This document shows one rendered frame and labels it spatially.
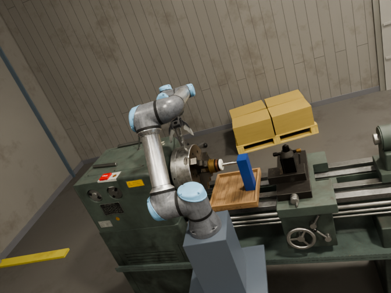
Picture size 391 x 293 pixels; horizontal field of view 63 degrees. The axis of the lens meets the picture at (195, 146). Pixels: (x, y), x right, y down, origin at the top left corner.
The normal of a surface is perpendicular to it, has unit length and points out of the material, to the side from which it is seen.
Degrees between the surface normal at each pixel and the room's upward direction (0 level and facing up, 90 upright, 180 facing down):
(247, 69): 90
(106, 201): 90
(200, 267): 90
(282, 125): 90
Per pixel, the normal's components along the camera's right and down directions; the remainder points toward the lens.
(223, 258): -0.13, 0.47
